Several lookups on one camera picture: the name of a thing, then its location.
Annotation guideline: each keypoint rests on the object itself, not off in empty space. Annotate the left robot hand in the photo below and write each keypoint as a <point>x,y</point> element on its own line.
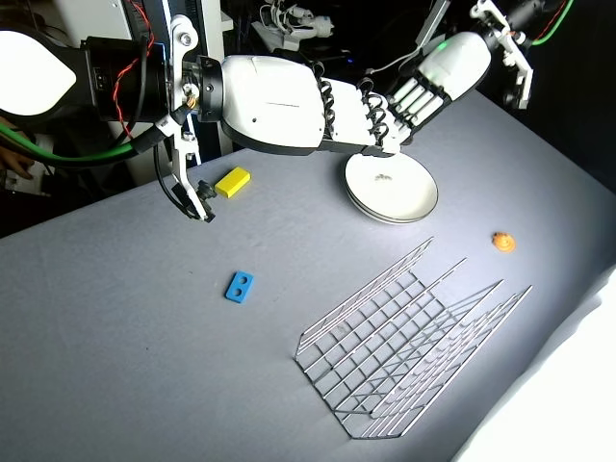
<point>457,62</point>

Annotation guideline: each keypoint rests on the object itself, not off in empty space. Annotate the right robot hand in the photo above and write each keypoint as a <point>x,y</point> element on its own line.
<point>269,101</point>

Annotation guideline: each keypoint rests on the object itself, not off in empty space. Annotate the white ceramic plate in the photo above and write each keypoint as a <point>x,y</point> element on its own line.
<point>392,222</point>
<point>399,192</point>

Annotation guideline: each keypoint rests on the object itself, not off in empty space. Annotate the grey rectangular adapter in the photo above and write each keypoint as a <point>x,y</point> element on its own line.
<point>430,24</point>

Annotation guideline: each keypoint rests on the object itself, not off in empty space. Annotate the white spare robot part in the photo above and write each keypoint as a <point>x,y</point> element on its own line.
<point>313,24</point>

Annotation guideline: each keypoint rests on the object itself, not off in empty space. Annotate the yellow rectangular block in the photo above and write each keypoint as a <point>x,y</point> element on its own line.
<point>232,182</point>

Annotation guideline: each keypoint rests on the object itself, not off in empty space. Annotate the white column with blue strips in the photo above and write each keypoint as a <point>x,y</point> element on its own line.
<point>212,24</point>

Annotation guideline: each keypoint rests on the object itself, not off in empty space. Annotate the small orange toy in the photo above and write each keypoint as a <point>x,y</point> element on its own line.
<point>505,244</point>

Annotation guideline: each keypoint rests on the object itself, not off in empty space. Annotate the blue block with two holes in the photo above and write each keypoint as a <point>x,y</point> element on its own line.
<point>236,297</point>

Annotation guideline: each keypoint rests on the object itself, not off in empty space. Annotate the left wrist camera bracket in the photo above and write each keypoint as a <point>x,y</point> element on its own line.
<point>524,77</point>

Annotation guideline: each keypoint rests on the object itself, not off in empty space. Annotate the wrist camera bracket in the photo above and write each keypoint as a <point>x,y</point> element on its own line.
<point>183,36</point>
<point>524,77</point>

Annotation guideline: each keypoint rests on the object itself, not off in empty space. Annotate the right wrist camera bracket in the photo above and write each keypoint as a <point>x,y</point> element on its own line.
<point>183,36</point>

